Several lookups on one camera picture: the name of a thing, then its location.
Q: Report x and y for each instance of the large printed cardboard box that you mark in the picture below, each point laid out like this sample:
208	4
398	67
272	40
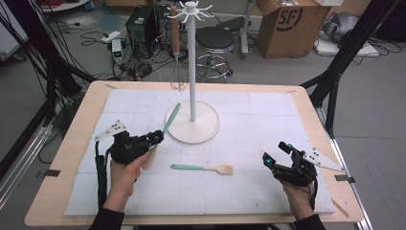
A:
290	32

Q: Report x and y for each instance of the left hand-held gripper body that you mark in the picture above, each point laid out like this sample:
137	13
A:
127	148

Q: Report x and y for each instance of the white utensil stand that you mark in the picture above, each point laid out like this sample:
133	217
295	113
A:
191	127

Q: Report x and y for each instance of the black metal frame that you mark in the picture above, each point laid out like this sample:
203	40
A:
348	48
38	41

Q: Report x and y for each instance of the person's right hand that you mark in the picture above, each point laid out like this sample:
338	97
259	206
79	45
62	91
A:
300	201

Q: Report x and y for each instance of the wooden table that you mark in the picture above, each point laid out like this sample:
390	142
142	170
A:
81	127

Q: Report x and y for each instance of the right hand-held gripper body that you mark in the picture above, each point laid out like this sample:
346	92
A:
297	174

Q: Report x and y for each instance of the white device with green display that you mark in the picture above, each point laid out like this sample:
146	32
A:
117	51

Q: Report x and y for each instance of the person's left hand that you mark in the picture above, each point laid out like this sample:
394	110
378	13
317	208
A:
123	185

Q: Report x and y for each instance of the white power strip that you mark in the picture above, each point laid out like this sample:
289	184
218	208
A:
111	36

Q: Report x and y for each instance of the white flat board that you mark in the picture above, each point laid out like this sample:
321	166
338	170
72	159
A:
348	49

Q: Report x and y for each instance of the black computer tower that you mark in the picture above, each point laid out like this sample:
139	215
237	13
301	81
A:
140	32

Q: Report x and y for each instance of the black round stool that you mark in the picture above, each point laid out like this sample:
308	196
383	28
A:
214	37

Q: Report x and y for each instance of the aluminium rail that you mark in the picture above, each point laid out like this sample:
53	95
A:
22	166
348	140

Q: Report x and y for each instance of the white round side table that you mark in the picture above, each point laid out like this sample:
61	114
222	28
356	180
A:
63	4

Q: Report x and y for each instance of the grey metal stand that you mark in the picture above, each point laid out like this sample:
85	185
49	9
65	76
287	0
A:
247	32

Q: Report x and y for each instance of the black tape strip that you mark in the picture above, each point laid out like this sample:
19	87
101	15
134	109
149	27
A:
52	173
344	179

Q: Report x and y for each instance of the white gridded mat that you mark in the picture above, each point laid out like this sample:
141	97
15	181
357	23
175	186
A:
255	121

